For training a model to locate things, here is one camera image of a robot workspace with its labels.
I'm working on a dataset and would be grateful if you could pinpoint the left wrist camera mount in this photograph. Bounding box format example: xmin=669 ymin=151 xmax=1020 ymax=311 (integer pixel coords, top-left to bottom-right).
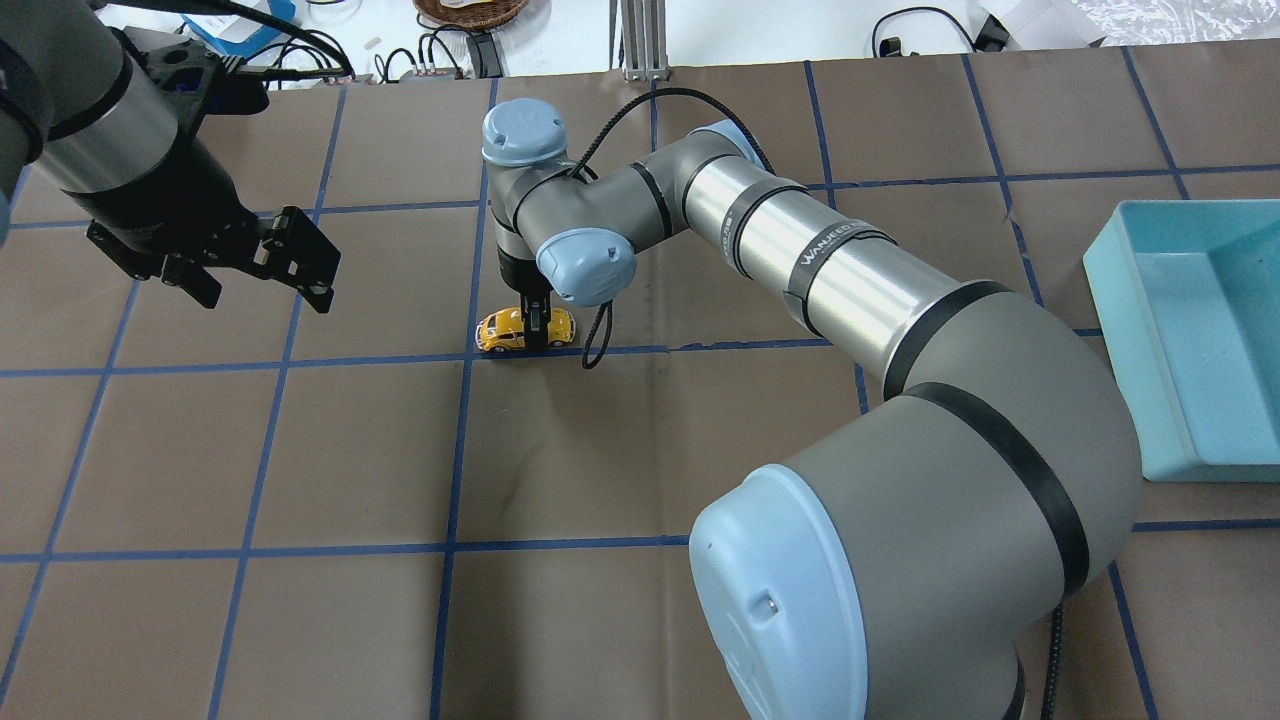
xmin=111 ymin=26 xmax=270 ymax=138

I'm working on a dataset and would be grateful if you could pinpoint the yellow beetle toy car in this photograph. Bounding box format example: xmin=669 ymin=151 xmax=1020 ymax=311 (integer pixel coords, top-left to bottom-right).
xmin=474 ymin=307 xmax=577 ymax=354

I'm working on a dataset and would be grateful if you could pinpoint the wicker basket with snacks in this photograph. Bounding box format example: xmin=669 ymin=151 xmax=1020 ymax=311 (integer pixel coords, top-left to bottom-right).
xmin=412 ymin=1 xmax=530 ymax=31

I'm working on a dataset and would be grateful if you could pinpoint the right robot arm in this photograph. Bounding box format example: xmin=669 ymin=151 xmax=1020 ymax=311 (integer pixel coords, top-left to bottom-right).
xmin=483 ymin=97 xmax=1142 ymax=719

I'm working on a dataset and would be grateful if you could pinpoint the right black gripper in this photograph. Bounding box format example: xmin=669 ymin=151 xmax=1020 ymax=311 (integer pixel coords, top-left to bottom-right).
xmin=498 ymin=246 xmax=553 ymax=354

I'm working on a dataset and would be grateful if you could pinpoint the black power cable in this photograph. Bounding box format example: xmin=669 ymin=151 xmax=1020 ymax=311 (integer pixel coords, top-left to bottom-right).
xmin=870 ymin=6 xmax=1001 ymax=59

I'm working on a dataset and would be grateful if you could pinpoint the aluminium frame post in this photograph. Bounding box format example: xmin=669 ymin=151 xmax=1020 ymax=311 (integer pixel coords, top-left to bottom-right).
xmin=608 ymin=1 xmax=669 ymax=82

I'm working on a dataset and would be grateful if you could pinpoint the light blue plastic bin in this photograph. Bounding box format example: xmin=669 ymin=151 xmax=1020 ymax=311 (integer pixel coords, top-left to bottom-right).
xmin=1083 ymin=199 xmax=1279 ymax=484

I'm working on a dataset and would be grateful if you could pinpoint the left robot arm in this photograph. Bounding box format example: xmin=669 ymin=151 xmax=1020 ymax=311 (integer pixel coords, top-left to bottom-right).
xmin=1 ymin=1 xmax=340 ymax=313

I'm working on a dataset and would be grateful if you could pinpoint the blue white box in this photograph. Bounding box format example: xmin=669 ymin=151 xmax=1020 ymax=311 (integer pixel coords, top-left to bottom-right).
xmin=180 ymin=0 xmax=297 ymax=56

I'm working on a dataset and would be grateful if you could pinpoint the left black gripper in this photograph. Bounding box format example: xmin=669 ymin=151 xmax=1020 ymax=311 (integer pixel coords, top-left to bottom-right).
xmin=86 ymin=140 xmax=340 ymax=314

